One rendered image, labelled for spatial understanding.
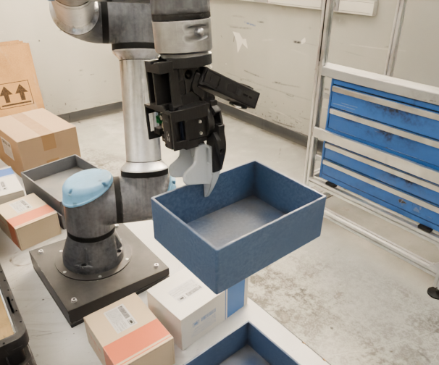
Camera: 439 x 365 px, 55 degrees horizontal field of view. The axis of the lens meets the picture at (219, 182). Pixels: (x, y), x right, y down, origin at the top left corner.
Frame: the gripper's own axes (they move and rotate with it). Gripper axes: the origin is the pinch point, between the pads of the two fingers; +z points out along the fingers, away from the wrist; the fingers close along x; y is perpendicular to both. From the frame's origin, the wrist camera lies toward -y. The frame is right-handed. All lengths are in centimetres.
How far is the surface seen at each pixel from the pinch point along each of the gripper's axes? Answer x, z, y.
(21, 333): -10.0, 18.5, 29.5
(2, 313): -28.6, 26.9, 30.3
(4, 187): -89, 26, 16
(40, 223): -67, 30, 13
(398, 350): -13, 112, -98
